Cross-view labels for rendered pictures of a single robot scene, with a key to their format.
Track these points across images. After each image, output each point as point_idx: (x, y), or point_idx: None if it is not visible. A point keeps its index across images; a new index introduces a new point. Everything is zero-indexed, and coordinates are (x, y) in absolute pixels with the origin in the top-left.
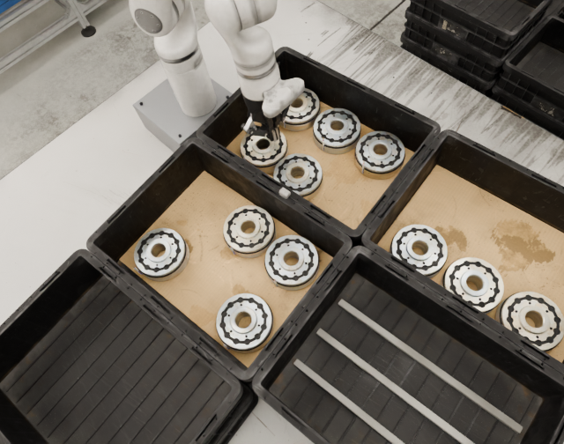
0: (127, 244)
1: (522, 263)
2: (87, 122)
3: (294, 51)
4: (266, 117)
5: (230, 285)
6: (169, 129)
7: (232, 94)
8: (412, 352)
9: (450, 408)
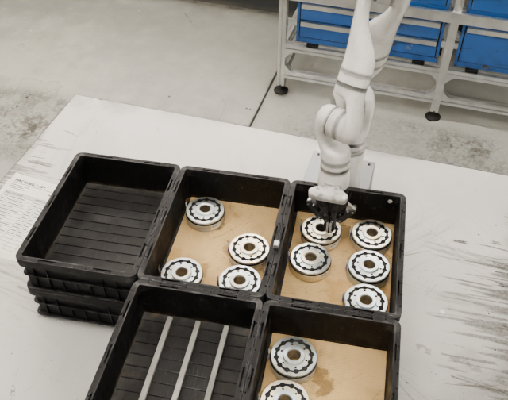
0: (202, 194)
1: None
2: (294, 140)
3: (404, 203)
4: (322, 204)
5: (205, 261)
6: (308, 178)
7: None
8: (210, 384)
9: None
